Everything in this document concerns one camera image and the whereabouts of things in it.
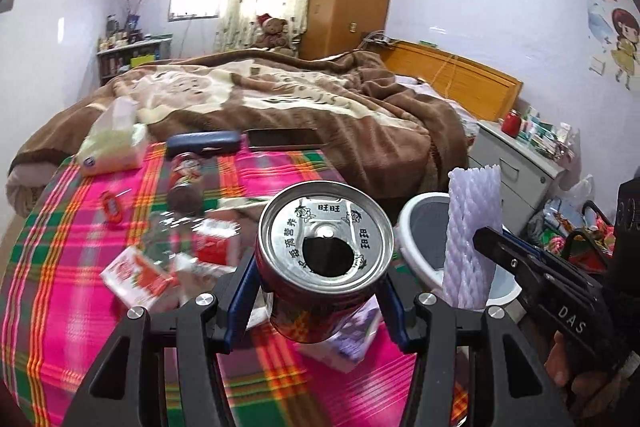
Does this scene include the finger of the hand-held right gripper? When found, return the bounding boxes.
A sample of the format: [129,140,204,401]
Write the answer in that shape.
[501,231,561,265]
[472,227,548,290]

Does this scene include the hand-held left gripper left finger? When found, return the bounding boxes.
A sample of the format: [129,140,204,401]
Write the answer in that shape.
[60,249,261,427]

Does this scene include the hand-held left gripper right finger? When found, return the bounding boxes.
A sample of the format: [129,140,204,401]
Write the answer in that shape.
[382,274,576,427]

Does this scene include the white wrapper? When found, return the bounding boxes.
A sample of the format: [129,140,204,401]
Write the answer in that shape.
[172,254,241,303]

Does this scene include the white foam fruit net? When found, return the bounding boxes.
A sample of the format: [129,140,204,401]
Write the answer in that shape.
[444,163,502,312]

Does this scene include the clear bottle with red label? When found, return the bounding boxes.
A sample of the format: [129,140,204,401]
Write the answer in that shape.
[142,209,246,270]

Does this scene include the purple and white box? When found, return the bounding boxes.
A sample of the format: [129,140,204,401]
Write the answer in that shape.
[300,294,383,375]

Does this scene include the red drink can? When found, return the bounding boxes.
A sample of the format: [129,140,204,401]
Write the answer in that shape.
[255,181,396,344]

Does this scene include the white round trash bin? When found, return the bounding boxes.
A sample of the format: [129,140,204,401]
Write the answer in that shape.
[397,193,521,308]

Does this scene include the red and white carton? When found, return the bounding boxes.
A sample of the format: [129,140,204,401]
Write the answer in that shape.
[100,247,178,310]

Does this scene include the person's right hand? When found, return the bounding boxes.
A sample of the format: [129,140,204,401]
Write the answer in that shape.
[544,329,640,427]

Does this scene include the grey drawer cabinet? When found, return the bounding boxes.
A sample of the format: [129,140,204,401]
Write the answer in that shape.
[470,119,566,220]

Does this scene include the pile of small boxes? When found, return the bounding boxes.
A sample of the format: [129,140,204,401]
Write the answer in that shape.
[520,107,581,162]

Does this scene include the cartoon face drink can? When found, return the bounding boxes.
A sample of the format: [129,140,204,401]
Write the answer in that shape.
[167,152,206,218]

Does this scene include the red jar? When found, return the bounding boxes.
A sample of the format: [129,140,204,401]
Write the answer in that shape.
[501,109,522,138]

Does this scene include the dark blue glasses case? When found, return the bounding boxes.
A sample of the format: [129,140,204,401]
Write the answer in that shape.
[166,131,244,159]

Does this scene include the black smartphone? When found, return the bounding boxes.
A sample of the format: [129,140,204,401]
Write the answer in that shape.
[245,128,328,152]

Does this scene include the wooden headboard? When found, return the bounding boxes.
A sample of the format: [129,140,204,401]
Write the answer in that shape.
[382,39,523,122]

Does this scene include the pink plaid cloth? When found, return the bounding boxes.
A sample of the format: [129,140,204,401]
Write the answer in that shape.
[0,139,456,427]

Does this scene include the soft tissue pack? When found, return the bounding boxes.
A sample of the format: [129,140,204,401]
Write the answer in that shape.
[80,97,148,178]

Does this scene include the brown printed blanket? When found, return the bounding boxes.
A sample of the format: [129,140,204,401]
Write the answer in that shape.
[10,49,473,218]

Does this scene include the cluttered low shelf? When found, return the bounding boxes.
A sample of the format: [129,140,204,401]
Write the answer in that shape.
[96,34,173,85]

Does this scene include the brown teddy bear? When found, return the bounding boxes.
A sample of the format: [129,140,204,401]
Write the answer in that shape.
[252,13,296,55]

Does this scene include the dried flower branches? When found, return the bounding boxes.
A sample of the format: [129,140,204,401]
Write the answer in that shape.
[112,0,153,32]

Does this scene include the cartoon girl wall sticker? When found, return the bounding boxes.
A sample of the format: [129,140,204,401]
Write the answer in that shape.
[585,0,640,92]

